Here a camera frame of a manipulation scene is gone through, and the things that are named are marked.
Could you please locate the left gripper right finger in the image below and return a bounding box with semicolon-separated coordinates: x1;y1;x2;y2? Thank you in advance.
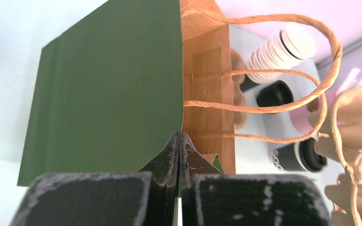
180;133;332;226

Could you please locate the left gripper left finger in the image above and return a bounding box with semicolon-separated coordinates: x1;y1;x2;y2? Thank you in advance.
11;133;180;226

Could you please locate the black cup lid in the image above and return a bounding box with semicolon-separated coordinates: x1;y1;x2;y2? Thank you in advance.
297;138;327;172

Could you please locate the green paper bag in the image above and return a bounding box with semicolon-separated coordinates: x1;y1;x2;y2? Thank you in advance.
17;0;343;188

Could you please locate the single brown pulp cup carrier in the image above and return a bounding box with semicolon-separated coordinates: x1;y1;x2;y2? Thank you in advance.
314;88;362;226

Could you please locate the black paper coffee cup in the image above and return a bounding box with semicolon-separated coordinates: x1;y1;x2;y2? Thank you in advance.
271;143;302;172

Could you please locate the pink straw holder cup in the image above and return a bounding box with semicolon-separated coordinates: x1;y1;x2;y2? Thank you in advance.
289;89;337;134

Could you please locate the stack of black lids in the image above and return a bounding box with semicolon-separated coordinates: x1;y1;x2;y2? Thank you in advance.
256;80;294;107

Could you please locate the brown pulp cup carrier stack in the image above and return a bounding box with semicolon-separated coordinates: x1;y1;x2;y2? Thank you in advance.
230;48;247;130

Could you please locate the stack of paper cups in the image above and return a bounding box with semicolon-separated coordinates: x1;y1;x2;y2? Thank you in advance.
246;23;316;70

